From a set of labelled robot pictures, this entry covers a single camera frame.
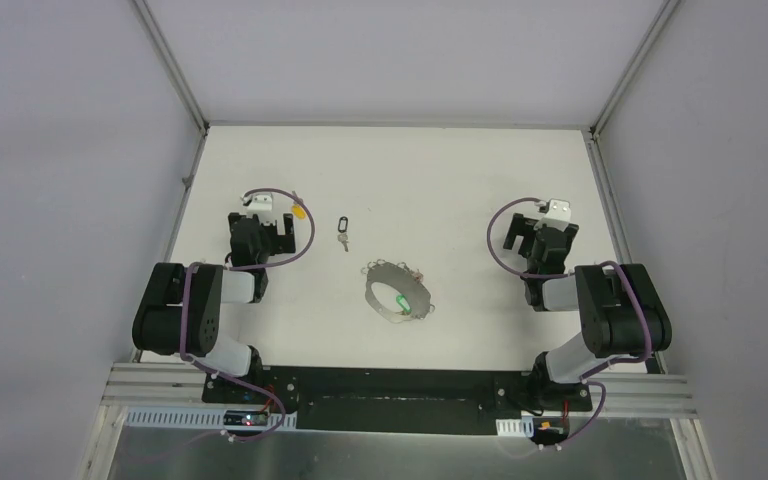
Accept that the green key tag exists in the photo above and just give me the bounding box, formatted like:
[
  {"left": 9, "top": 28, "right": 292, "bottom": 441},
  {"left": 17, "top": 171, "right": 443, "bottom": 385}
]
[{"left": 396, "top": 295, "right": 412, "bottom": 314}]

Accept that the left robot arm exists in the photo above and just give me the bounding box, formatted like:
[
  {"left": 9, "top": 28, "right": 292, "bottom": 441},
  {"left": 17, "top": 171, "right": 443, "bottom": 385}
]
[{"left": 132, "top": 213, "right": 296, "bottom": 405}]

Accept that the key with yellow tag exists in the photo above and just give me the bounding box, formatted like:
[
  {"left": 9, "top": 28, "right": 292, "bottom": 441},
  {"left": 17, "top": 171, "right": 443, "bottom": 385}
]
[{"left": 291, "top": 191, "right": 307, "bottom": 220}]

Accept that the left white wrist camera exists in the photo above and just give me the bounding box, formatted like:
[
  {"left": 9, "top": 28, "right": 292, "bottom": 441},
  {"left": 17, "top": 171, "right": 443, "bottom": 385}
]
[{"left": 241, "top": 191, "right": 274, "bottom": 214}]

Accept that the purple cable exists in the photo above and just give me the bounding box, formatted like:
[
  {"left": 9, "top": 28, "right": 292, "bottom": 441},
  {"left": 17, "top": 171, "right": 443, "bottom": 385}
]
[
  {"left": 486, "top": 196, "right": 654, "bottom": 453},
  {"left": 178, "top": 187, "right": 317, "bottom": 444}
]

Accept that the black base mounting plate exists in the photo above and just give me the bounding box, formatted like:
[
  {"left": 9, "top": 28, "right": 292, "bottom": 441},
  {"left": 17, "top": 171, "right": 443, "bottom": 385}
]
[{"left": 201, "top": 365, "right": 594, "bottom": 437}]

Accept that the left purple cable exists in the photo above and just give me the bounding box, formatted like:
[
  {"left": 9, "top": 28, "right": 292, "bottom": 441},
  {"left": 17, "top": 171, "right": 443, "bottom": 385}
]
[{"left": 178, "top": 187, "right": 317, "bottom": 444}]

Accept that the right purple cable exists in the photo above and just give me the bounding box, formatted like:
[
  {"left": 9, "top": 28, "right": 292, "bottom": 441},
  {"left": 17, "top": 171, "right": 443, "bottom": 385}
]
[{"left": 486, "top": 196, "right": 654, "bottom": 453}]

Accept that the aluminium frame rail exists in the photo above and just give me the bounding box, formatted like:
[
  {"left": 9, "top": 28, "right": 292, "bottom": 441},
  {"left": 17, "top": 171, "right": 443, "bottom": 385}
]
[{"left": 102, "top": 363, "right": 698, "bottom": 419}]

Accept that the white slotted cable duct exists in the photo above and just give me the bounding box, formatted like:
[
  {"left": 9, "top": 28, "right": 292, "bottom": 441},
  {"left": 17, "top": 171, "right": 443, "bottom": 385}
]
[{"left": 124, "top": 407, "right": 296, "bottom": 432}]

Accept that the key with black tag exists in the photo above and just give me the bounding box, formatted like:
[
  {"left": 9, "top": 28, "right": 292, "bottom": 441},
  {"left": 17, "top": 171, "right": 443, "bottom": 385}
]
[{"left": 337, "top": 216, "right": 349, "bottom": 252}]

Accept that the perforated metal ring plate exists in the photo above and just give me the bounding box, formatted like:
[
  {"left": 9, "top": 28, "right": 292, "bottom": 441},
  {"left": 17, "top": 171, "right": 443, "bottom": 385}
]
[{"left": 362, "top": 259, "right": 436, "bottom": 324}]

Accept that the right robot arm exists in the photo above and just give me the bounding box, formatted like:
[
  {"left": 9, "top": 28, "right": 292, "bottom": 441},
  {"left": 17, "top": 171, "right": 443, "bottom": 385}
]
[{"left": 502, "top": 213, "right": 672, "bottom": 414}]

